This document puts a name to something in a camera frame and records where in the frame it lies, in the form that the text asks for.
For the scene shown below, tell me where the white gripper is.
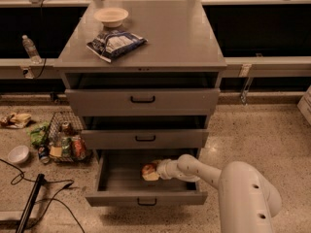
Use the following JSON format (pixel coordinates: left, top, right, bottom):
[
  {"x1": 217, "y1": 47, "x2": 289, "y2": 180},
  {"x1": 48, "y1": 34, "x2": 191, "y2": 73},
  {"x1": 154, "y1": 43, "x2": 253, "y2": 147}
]
[{"x1": 142, "y1": 159, "x2": 179, "y2": 182}]

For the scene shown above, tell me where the red apple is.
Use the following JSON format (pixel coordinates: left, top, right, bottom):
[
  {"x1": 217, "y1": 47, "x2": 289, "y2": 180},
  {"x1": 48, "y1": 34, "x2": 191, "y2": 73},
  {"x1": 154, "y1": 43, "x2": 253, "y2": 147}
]
[{"x1": 142, "y1": 163, "x2": 156, "y2": 176}]

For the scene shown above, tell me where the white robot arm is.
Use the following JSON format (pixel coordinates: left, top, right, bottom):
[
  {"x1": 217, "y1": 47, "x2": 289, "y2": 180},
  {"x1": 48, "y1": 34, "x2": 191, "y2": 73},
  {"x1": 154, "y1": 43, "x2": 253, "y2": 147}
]
[{"x1": 141, "y1": 154, "x2": 282, "y2": 233}]

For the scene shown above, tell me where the grey bottom drawer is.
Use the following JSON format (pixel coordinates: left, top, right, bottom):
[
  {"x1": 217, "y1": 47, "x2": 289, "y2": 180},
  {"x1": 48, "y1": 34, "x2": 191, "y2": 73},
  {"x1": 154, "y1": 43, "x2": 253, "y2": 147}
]
[{"x1": 86, "y1": 149, "x2": 207, "y2": 207}]

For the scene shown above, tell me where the grey drawer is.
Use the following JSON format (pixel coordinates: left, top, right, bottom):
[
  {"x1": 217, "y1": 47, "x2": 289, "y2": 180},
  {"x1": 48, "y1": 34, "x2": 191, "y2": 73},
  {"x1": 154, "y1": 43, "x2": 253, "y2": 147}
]
[
  {"x1": 82, "y1": 116, "x2": 208, "y2": 150},
  {"x1": 66, "y1": 73, "x2": 220, "y2": 117},
  {"x1": 86, "y1": 149, "x2": 207, "y2": 207}
]

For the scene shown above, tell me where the grey middle drawer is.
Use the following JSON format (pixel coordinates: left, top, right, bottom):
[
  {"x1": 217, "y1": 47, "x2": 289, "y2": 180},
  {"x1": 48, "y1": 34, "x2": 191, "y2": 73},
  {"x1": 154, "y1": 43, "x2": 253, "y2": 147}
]
[{"x1": 82, "y1": 116, "x2": 208, "y2": 150}]

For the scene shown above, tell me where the grey metal drawer cabinet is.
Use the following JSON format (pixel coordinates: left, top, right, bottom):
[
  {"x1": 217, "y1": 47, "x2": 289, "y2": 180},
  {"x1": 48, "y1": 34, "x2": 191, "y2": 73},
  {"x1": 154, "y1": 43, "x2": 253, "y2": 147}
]
[{"x1": 52, "y1": 0, "x2": 228, "y2": 157}]

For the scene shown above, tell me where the grey top drawer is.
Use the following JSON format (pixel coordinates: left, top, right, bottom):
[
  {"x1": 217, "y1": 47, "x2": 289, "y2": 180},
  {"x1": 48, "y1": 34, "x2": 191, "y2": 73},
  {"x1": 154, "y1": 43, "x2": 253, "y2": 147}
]
[{"x1": 66, "y1": 73, "x2": 220, "y2": 117}]

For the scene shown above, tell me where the red soda can in basket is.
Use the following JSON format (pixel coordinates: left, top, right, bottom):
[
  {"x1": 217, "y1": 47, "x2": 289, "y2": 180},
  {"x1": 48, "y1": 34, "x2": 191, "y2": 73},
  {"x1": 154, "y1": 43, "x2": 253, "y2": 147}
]
[{"x1": 72, "y1": 137, "x2": 86, "y2": 160}]

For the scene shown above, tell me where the green can in basket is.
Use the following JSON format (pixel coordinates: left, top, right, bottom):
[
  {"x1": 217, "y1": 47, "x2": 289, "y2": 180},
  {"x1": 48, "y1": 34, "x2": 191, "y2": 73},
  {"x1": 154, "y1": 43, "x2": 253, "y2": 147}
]
[{"x1": 61, "y1": 137, "x2": 71, "y2": 157}]

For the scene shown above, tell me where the soda can on floor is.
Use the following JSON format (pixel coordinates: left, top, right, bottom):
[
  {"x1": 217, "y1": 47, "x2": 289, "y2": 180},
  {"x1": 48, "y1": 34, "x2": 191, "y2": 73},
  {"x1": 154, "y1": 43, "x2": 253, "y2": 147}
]
[{"x1": 38, "y1": 146, "x2": 50, "y2": 164}]

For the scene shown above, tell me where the black stand leg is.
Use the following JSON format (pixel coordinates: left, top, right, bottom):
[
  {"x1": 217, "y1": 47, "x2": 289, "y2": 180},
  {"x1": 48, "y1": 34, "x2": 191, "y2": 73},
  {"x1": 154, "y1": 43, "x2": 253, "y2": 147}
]
[{"x1": 16, "y1": 174, "x2": 45, "y2": 233}]

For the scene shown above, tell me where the green snack bag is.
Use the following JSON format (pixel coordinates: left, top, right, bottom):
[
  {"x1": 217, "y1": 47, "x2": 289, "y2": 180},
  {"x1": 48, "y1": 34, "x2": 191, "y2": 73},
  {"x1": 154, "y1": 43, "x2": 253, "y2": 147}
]
[{"x1": 28, "y1": 121, "x2": 50, "y2": 148}]

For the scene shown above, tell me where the blue white chip bag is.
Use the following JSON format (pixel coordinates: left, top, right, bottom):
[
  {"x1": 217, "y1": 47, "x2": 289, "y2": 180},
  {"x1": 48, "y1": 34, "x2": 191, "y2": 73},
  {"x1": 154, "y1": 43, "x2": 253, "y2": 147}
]
[{"x1": 86, "y1": 30, "x2": 148, "y2": 63}]

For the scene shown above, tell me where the white bowl on floor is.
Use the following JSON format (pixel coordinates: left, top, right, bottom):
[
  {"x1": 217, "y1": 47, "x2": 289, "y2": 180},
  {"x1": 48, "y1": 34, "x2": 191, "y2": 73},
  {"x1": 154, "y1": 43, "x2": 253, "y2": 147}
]
[{"x1": 8, "y1": 146, "x2": 30, "y2": 164}]

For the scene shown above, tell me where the crumpled brown snack bag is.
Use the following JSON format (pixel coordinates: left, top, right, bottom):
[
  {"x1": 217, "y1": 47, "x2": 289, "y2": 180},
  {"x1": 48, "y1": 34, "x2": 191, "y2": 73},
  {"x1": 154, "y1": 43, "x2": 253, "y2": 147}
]
[{"x1": 0, "y1": 113, "x2": 31, "y2": 129}]

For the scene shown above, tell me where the white bowl on cabinet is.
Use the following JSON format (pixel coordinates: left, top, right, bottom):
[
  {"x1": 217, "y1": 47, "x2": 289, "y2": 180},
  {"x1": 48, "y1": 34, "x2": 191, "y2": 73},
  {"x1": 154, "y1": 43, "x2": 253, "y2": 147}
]
[{"x1": 94, "y1": 8, "x2": 128, "y2": 28}]

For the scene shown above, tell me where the cardboard box at right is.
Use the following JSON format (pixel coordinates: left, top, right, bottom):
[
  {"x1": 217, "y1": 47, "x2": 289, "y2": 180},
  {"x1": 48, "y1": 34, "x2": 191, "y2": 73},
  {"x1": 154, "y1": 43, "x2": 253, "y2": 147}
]
[{"x1": 297, "y1": 85, "x2": 311, "y2": 125}]

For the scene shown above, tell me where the clear plastic water bottle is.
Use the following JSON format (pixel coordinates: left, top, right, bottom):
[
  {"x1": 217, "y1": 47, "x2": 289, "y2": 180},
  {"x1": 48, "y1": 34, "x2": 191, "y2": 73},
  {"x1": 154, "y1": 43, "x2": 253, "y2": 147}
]
[{"x1": 22, "y1": 35, "x2": 42, "y2": 64}]

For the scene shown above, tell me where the wire mesh basket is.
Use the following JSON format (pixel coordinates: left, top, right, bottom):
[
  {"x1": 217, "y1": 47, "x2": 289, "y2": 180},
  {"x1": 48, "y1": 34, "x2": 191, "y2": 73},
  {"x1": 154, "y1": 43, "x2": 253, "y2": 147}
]
[{"x1": 48, "y1": 112, "x2": 90, "y2": 162}]

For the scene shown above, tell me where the black cable on floor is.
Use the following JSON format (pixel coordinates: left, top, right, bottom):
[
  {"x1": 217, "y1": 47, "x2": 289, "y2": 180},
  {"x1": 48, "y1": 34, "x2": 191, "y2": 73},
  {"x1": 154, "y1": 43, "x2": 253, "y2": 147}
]
[{"x1": 0, "y1": 157, "x2": 86, "y2": 233}]

